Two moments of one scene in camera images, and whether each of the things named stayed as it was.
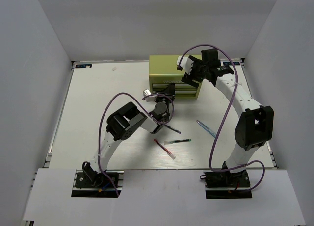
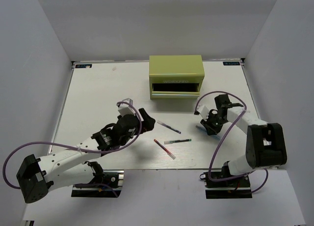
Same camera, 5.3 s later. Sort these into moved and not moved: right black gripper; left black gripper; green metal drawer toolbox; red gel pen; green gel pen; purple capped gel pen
Moved: left black gripper; right black gripper
Not moved: red gel pen; green metal drawer toolbox; green gel pen; purple capped gel pen
